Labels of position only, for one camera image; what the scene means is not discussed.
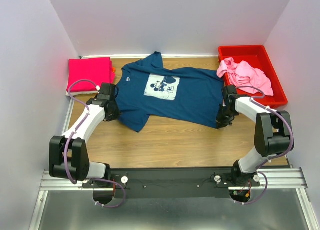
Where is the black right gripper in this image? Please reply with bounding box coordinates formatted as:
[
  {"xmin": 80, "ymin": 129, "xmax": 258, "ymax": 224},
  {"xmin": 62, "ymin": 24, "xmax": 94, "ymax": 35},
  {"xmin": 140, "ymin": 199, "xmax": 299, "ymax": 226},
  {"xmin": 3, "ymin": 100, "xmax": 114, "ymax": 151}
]
[{"xmin": 215, "ymin": 104, "xmax": 236, "ymax": 129}]

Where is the navy blue printed t-shirt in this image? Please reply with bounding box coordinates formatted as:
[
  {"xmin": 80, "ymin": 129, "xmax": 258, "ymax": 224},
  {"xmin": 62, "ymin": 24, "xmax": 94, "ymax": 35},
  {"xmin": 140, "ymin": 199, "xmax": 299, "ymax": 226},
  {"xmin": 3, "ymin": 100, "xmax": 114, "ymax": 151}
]
[{"xmin": 116, "ymin": 52, "xmax": 224, "ymax": 132}]

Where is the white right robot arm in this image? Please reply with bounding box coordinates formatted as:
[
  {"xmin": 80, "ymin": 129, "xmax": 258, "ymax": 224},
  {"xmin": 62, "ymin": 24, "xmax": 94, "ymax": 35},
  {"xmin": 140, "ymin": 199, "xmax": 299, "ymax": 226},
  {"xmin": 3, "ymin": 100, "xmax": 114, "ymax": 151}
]
[{"xmin": 216, "ymin": 94, "xmax": 295, "ymax": 186}]

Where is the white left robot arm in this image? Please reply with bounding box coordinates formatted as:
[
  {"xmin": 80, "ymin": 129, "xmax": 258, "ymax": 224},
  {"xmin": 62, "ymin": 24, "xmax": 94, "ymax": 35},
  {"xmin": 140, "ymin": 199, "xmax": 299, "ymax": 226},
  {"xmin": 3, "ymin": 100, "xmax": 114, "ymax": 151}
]
[{"xmin": 49, "ymin": 95, "xmax": 121, "ymax": 188}]

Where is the folded magenta t-shirt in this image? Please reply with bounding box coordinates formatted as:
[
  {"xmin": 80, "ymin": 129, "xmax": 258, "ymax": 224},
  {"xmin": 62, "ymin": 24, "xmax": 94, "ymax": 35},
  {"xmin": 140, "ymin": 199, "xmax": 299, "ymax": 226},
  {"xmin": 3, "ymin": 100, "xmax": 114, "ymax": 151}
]
[{"xmin": 66, "ymin": 57, "xmax": 116, "ymax": 91}]

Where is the light pink t-shirt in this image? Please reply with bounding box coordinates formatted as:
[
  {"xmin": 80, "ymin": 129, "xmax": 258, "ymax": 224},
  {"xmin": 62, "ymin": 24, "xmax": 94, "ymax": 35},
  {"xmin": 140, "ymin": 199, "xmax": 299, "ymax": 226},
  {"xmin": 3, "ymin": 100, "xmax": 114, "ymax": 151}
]
[{"xmin": 217, "ymin": 57, "xmax": 274, "ymax": 97}]

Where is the red plastic bin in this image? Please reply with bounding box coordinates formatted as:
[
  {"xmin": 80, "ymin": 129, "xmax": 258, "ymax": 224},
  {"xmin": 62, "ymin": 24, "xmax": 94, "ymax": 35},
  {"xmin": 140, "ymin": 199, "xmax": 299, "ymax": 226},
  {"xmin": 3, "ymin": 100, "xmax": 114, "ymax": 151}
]
[{"xmin": 218, "ymin": 45, "xmax": 288, "ymax": 109}]

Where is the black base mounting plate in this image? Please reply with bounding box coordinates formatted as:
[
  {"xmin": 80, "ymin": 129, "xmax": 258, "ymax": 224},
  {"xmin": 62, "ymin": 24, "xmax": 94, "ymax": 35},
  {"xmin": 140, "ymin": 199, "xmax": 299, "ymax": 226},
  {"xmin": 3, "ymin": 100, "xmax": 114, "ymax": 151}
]
[{"xmin": 82, "ymin": 167, "xmax": 260, "ymax": 199}]

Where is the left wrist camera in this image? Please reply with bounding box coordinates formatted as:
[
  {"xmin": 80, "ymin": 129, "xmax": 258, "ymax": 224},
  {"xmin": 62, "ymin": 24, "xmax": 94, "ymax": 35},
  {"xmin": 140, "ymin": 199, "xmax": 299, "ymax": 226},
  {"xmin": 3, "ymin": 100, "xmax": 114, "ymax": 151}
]
[{"xmin": 96, "ymin": 83, "xmax": 119, "ymax": 101}]

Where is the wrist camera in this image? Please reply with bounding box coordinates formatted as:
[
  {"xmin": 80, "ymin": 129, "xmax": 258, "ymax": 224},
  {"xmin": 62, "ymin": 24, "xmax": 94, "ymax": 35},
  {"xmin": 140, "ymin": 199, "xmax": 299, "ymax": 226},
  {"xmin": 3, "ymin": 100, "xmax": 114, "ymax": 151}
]
[
  {"xmin": 96, "ymin": 83, "xmax": 119, "ymax": 101},
  {"xmin": 222, "ymin": 85, "xmax": 238, "ymax": 101}
]

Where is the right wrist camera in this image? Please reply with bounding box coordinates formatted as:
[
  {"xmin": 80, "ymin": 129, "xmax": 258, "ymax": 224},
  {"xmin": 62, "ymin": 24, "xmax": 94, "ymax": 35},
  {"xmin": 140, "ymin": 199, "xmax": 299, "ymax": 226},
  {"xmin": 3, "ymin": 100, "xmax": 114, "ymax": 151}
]
[{"xmin": 222, "ymin": 85, "xmax": 238, "ymax": 101}]

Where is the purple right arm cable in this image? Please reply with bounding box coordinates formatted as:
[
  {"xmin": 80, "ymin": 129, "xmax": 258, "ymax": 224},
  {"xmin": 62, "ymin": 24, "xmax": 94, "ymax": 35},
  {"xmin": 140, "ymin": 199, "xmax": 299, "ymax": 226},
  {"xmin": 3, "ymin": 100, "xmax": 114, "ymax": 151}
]
[{"xmin": 236, "ymin": 84, "xmax": 295, "ymax": 206}]

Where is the aluminium extrusion rail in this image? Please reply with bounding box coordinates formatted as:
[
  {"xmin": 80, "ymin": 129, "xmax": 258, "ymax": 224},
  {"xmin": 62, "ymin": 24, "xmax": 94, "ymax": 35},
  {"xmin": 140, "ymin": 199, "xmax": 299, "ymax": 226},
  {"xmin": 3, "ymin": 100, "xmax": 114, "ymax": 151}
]
[{"xmin": 39, "ymin": 167, "xmax": 308, "ymax": 191}]

